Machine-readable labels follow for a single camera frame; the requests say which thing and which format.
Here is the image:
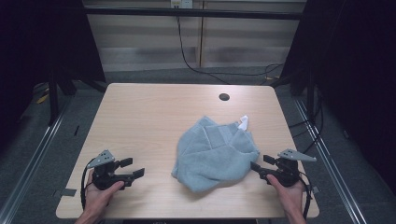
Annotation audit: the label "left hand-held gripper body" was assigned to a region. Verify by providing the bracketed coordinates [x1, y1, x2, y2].
[87, 148, 135, 191]

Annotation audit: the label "person's right hand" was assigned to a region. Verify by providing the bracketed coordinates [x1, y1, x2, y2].
[265, 174, 306, 217]

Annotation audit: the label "black horizontal metal bar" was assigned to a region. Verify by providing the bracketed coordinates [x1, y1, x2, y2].
[83, 7, 308, 21]

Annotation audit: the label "grey tape strip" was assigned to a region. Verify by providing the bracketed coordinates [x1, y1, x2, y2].
[52, 188, 78, 198]

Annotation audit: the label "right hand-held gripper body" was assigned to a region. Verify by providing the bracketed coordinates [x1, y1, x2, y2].
[264, 148, 318, 189]

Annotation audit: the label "light blue towel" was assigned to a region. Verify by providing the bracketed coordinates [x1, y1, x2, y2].
[171, 115, 261, 193]

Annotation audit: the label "black metal stand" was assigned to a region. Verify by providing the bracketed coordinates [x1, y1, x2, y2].
[46, 73, 61, 127]

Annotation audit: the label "white wall socket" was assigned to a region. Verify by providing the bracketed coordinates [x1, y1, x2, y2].
[170, 0, 194, 9]

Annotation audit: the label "right hand-held gripper black cable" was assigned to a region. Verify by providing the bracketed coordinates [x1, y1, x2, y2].
[298, 172, 314, 220]

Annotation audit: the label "aluminium floor rail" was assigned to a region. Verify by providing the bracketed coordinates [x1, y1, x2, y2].
[0, 101, 72, 224]
[293, 98, 369, 224]

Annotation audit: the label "black floor cables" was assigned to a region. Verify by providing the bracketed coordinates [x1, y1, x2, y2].
[288, 88, 325, 155]

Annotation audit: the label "dark curtain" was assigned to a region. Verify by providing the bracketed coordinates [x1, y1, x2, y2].
[0, 0, 107, 153]
[279, 0, 396, 195]

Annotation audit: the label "long black wall cable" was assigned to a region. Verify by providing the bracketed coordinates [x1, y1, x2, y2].
[176, 15, 285, 86]

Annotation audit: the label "left hand-held gripper black cable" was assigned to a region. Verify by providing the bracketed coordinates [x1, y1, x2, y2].
[80, 157, 96, 211]

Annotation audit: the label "person's left hand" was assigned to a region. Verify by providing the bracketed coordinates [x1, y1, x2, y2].
[81, 169, 125, 217]

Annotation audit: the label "hand-held gripper black cable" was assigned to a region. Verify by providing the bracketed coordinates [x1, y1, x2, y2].
[80, 157, 96, 211]
[298, 172, 314, 220]

